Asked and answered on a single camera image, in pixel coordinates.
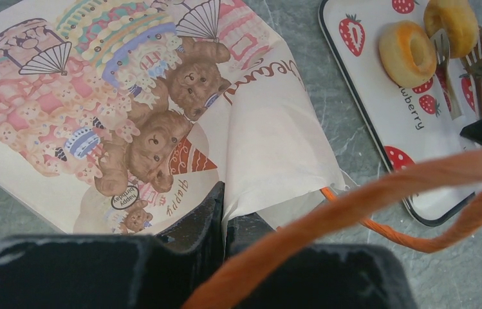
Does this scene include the beige paper gift bag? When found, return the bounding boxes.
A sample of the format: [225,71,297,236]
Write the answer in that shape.
[0,1,345,238]

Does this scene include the metal food tongs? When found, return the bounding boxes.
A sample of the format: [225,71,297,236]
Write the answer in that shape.
[430,25,482,121]

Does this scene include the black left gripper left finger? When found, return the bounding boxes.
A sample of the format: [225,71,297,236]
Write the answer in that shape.
[0,182,225,308]

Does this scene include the orange fake donut bread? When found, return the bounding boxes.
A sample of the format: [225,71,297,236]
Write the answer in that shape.
[378,20,437,88]

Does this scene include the strawberry print white tray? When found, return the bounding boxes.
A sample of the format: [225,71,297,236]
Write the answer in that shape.
[318,0,482,228]

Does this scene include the orange fake bread roll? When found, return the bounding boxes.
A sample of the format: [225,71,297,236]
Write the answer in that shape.
[423,0,479,59]

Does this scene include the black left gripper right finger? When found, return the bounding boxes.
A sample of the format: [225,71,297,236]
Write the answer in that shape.
[225,212,418,309]

